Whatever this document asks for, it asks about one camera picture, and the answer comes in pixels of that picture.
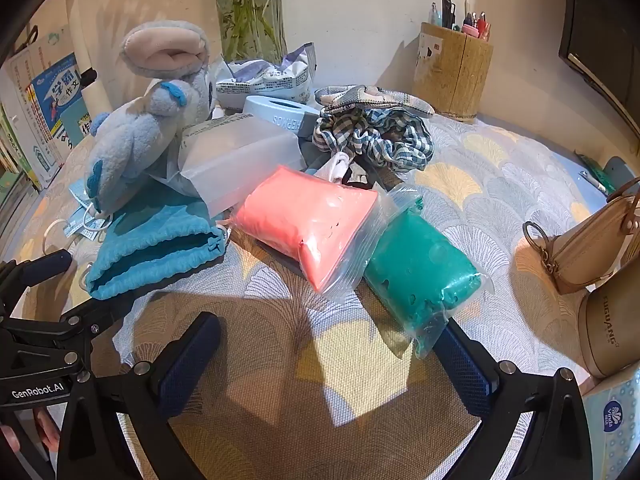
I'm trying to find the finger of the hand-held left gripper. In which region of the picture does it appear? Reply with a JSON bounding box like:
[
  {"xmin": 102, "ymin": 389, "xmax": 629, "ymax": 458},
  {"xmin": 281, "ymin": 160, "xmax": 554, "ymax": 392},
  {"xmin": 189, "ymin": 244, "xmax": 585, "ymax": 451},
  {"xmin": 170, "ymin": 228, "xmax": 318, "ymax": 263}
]
[
  {"xmin": 0, "ymin": 252, "xmax": 75, "ymax": 293},
  {"xmin": 59, "ymin": 292, "xmax": 148, "ymax": 333}
]

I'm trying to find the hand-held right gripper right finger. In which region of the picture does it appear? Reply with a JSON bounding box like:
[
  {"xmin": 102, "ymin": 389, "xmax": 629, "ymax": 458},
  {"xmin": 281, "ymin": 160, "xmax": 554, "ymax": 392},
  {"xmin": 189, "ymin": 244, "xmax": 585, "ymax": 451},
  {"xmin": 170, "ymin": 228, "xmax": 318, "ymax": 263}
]
[{"xmin": 432, "ymin": 317, "xmax": 593, "ymax": 480}]

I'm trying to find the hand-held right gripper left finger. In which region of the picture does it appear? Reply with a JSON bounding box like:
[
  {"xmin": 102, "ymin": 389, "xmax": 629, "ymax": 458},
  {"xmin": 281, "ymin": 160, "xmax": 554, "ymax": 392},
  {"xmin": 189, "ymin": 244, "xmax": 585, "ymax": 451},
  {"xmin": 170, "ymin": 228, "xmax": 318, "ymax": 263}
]
[{"xmin": 52, "ymin": 311, "xmax": 223, "ymax": 480}]

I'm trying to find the blue drawstring pouch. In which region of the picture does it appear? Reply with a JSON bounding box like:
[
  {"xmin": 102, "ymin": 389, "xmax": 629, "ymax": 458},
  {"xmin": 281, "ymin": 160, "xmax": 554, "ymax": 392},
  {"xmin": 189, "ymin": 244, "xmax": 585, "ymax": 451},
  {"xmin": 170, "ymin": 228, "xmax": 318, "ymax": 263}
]
[{"xmin": 85, "ymin": 195, "xmax": 226, "ymax": 301}]

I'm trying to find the green clay bag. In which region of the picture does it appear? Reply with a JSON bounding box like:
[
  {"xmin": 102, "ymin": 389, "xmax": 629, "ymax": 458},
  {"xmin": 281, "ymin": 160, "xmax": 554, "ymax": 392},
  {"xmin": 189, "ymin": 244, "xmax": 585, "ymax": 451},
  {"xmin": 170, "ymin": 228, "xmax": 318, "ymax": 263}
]
[{"xmin": 362, "ymin": 185, "xmax": 496, "ymax": 358}]

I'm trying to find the grey blue plush toy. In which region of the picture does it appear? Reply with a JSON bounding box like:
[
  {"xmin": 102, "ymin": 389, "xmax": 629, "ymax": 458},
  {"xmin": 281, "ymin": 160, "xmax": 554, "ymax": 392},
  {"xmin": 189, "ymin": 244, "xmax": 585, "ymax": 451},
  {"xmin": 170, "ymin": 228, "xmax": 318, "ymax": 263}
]
[{"xmin": 85, "ymin": 20, "xmax": 218, "ymax": 216}]

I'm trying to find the pink clay bag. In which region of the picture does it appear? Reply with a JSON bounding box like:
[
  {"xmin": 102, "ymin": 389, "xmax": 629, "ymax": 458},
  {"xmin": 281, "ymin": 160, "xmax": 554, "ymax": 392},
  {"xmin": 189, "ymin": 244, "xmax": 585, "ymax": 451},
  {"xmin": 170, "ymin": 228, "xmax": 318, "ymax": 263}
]
[{"xmin": 227, "ymin": 165, "xmax": 401, "ymax": 296}]

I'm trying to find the translucent plastic box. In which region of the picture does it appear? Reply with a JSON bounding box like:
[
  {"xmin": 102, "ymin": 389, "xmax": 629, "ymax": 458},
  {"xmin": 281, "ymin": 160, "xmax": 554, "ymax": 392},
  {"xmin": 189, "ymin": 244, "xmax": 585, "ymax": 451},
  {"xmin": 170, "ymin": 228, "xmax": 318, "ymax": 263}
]
[{"xmin": 177, "ymin": 112, "xmax": 301, "ymax": 216}]

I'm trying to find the white cloth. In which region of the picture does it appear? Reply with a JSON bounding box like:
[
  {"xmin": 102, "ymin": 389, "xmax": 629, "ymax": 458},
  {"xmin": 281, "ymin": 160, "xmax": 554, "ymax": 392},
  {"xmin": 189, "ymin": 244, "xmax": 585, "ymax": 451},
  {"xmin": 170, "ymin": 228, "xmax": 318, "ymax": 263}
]
[{"xmin": 315, "ymin": 152, "xmax": 351, "ymax": 181}]

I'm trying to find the dark checked scrunchie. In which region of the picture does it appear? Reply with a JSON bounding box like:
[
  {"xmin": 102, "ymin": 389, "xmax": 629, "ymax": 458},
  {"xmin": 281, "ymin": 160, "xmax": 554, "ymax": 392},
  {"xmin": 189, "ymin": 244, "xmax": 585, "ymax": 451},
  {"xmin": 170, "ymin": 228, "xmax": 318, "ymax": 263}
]
[{"xmin": 312, "ymin": 107, "xmax": 433, "ymax": 171}]

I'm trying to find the beige plaid headband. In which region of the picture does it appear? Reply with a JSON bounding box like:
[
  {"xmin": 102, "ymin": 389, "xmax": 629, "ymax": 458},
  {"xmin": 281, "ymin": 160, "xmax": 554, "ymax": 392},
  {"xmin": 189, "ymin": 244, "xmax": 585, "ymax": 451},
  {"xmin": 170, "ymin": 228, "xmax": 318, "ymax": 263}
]
[{"xmin": 314, "ymin": 84, "xmax": 436, "ymax": 118}]

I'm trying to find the white purple packet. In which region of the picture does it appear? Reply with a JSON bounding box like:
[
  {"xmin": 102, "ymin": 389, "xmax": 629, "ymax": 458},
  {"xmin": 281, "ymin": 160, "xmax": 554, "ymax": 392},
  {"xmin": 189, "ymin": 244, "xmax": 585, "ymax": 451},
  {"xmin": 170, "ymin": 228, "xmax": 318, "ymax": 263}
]
[{"xmin": 212, "ymin": 42, "xmax": 318, "ymax": 108}]

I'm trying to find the person's left hand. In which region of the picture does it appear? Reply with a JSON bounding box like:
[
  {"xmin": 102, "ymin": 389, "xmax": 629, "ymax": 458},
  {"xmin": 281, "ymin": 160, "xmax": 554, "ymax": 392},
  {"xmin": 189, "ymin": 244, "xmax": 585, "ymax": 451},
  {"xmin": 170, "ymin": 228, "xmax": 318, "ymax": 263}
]
[{"xmin": 0, "ymin": 407, "xmax": 63, "ymax": 461}]

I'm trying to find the beige cylinder flask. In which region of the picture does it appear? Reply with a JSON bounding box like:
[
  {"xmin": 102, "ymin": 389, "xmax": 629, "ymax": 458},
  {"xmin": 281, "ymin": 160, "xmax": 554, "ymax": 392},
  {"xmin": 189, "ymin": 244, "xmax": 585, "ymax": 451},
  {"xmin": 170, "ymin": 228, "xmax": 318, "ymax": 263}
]
[{"xmin": 577, "ymin": 250, "xmax": 640, "ymax": 381}]

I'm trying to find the blue white workbook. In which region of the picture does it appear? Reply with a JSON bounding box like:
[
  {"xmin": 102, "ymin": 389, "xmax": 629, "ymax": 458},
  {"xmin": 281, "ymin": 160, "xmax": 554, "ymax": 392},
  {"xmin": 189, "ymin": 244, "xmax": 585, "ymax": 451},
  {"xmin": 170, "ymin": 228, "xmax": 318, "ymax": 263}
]
[{"xmin": 10, "ymin": 40, "xmax": 96, "ymax": 191}]

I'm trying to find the blue tissue pack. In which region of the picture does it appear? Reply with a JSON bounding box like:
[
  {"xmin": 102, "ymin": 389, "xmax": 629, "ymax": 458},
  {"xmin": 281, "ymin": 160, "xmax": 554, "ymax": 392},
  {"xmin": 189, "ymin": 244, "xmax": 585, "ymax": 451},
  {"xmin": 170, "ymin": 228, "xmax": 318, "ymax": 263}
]
[{"xmin": 580, "ymin": 365, "xmax": 640, "ymax": 480}]

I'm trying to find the tan handbag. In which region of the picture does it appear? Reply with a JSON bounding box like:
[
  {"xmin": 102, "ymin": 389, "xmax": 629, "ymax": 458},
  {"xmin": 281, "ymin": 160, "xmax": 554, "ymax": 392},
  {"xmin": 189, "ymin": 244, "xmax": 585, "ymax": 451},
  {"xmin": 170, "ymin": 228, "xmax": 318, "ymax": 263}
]
[{"xmin": 522, "ymin": 177, "xmax": 640, "ymax": 296}]

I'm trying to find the leaf pattern tablecloth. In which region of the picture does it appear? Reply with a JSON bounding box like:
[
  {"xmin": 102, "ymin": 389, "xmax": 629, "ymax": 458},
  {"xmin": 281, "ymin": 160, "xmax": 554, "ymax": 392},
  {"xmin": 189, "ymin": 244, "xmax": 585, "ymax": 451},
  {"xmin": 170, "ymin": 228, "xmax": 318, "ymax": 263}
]
[{"xmin": 10, "ymin": 105, "xmax": 601, "ymax": 480}]

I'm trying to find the silver pen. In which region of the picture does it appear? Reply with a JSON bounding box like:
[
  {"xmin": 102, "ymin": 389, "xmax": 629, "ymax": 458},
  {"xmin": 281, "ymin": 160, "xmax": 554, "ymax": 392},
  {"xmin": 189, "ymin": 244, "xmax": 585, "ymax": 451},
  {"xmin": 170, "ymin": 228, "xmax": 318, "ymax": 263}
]
[{"xmin": 580, "ymin": 170, "xmax": 608, "ymax": 193}]

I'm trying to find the green pack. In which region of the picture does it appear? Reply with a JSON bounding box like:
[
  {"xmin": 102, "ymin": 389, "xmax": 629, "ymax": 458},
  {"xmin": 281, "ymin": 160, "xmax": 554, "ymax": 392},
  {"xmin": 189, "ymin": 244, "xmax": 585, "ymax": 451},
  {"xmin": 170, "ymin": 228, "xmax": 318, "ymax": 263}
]
[{"xmin": 575, "ymin": 152, "xmax": 618, "ymax": 196}]

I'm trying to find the grey round container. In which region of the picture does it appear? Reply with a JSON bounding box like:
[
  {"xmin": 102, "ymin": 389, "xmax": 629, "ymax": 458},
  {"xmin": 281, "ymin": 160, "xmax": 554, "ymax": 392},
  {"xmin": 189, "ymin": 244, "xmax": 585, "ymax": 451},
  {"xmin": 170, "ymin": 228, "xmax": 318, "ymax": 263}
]
[{"xmin": 605, "ymin": 156, "xmax": 633, "ymax": 186}]

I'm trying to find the wooden pen holder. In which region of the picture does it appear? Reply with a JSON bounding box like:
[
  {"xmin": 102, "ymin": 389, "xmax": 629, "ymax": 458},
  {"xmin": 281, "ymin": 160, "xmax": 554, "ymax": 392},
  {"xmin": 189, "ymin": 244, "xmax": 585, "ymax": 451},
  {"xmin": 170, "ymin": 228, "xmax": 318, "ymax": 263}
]
[{"xmin": 412, "ymin": 21, "xmax": 495, "ymax": 123}]

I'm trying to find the glass vase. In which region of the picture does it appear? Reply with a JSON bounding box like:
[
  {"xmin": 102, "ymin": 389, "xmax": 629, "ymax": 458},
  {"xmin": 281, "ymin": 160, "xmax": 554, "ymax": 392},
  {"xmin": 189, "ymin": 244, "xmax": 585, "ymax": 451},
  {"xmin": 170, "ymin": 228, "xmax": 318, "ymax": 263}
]
[{"xmin": 210, "ymin": 0, "xmax": 288, "ymax": 63}]

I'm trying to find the bunch of pens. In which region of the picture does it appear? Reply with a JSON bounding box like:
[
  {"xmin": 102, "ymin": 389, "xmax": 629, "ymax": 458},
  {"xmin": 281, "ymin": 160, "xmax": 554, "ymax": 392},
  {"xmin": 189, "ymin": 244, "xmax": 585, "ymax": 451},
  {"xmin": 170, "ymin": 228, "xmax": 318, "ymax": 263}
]
[{"xmin": 430, "ymin": 0, "xmax": 493, "ymax": 41}]

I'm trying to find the black television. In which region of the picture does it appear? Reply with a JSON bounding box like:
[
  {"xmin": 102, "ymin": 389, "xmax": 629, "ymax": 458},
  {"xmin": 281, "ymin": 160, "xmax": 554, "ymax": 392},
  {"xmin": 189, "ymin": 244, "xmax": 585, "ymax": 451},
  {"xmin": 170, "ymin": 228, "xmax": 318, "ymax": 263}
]
[{"xmin": 557, "ymin": 0, "xmax": 640, "ymax": 136}]

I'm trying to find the white lamp post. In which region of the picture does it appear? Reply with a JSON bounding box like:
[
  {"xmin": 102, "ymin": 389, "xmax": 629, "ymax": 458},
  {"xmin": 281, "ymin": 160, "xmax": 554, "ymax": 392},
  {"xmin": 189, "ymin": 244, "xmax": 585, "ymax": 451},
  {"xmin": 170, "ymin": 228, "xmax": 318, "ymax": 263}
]
[{"xmin": 62, "ymin": 0, "xmax": 113, "ymax": 126}]

